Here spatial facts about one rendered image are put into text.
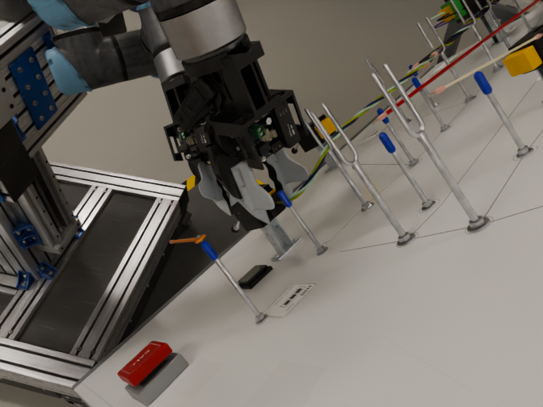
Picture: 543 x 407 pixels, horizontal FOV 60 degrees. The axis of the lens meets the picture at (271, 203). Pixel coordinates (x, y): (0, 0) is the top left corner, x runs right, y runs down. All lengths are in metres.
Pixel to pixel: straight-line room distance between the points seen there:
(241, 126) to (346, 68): 2.62
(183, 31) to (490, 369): 0.35
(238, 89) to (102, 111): 2.38
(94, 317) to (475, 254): 1.40
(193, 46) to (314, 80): 2.48
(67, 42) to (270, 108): 0.43
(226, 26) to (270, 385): 0.31
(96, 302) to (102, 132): 1.20
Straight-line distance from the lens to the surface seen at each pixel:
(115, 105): 2.84
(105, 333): 1.59
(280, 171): 0.56
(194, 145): 0.69
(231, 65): 0.44
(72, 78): 0.81
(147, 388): 0.51
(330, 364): 0.34
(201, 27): 0.45
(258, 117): 0.46
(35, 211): 1.56
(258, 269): 0.60
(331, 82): 2.91
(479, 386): 0.26
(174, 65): 0.71
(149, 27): 0.75
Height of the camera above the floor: 1.57
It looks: 48 degrees down
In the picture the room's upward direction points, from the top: straight up
